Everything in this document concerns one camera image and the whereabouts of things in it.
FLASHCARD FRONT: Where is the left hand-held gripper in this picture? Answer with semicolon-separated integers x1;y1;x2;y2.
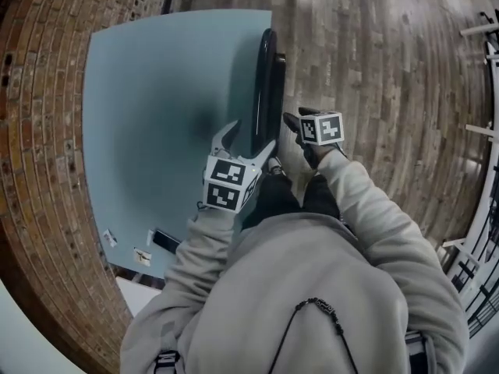
201;118;279;213

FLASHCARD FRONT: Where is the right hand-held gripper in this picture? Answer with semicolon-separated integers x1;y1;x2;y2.
282;107;347;146

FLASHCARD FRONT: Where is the black folding chair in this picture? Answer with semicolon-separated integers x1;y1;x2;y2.
249;27;288;160

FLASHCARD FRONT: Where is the person's right forearm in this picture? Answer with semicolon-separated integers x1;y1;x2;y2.
316;149;444;274

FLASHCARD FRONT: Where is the person's left forearm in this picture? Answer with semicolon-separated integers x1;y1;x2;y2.
163;204;245;288

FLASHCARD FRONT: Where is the person's left shoe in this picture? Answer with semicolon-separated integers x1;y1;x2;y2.
266;155;285;177

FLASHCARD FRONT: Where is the person's shoe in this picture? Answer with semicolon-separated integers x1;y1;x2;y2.
300;143;327;175
266;155;285;177

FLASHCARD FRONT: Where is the person's right shoe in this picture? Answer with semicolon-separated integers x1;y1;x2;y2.
300;143;327;175

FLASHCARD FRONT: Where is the person's left leg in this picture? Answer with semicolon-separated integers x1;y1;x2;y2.
240;172;303;231

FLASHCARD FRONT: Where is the person's leg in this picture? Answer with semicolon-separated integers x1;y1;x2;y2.
303;173;342;220
240;172;303;231

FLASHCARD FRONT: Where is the person's right leg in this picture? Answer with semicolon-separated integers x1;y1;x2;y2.
303;173;342;220

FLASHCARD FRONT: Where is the black smartphone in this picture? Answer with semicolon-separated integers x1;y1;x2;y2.
152;228;181;255

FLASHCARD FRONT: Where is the beige hoodie torso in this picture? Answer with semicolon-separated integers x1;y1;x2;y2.
119;211;472;374

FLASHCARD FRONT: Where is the white box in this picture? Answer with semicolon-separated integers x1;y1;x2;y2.
115;276;164;319

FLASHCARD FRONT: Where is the white bar with black clamp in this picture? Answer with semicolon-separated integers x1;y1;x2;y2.
459;11;499;37

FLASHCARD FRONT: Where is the black beaded cord necklace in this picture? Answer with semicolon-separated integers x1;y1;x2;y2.
267;296;360;374

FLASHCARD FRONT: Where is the white metal rack frame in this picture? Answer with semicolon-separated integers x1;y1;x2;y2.
439;40;499;340

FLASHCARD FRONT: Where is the black and white strap buckle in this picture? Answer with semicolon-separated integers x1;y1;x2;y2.
404;330;429;356
153;348;182;374

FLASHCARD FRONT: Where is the black wire basket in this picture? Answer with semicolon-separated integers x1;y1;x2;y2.
465;277;499;339

